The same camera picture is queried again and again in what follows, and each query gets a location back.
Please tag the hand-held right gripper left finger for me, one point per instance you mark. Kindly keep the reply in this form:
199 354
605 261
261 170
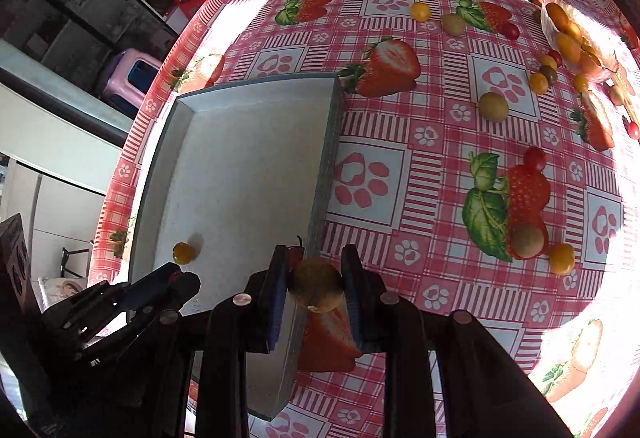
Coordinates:
278 313

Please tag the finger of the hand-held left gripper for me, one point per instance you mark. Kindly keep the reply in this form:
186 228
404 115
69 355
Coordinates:
186 287
147 289

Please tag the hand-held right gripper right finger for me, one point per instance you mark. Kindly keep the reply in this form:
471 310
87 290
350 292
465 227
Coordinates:
353 313

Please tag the yellow cherry tomato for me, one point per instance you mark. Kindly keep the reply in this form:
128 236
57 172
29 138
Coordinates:
183 253
547 62
538 82
581 83
421 11
561 259

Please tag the grey rectangular tray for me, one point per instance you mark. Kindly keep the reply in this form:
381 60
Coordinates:
235 178

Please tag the red cherry tomato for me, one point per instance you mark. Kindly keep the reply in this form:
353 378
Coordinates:
295 254
510 30
634 130
555 56
534 158

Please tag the white cabinet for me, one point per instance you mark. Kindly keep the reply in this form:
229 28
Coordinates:
55 178

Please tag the strawberry print checked tablecloth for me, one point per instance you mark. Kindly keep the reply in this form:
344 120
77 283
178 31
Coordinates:
430 198

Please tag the pink plastic stool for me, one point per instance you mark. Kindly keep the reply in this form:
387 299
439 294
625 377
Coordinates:
127 78

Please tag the black shelf unit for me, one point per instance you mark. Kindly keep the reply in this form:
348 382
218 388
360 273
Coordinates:
75 13

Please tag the dark brown cherry tomato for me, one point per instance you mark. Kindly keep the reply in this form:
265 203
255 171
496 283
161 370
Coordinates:
551 75

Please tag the orange kumquat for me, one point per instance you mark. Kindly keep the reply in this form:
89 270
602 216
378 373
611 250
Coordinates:
556 16
569 48

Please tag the pale yellow round fruit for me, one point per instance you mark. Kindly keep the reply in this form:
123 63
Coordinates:
617 94

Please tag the clear glass bowl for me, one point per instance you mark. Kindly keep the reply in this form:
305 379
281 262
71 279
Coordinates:
580 43

